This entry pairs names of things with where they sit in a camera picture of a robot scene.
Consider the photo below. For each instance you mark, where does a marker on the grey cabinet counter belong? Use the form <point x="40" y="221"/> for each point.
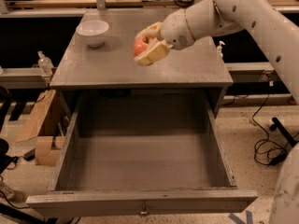
<point x="112" y="65"/>

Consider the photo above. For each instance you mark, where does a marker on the metal drawer handle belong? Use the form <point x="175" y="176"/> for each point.
<point x="144" y="212"/>

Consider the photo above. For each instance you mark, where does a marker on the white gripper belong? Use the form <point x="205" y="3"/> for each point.
<point x="175" y="29"/>

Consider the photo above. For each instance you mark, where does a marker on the black stand leg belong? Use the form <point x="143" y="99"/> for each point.
<point x="276" y="124"/>

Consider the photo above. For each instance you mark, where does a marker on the cardboard box pieces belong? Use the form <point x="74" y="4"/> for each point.
<point x="46" y="127"/>

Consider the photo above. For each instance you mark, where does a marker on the clear plastic bottle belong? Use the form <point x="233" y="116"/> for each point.
<point x="45" y="63"/>

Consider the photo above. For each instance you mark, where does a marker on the white pump dispenser bottle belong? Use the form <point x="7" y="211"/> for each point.
<point x="220" y="47"/>

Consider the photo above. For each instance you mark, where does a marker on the white ceramic bowl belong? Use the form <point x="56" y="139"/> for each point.
<point x="93" y="33"/>

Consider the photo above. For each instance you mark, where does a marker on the red apple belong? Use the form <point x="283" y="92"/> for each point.
<point x="140" y="45"/>

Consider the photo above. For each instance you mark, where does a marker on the open grey top drawer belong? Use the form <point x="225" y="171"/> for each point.
<point x="161" y="149"/>

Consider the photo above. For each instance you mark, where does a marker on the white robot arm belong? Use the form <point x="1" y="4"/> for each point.
<point x="276" y="36"/>

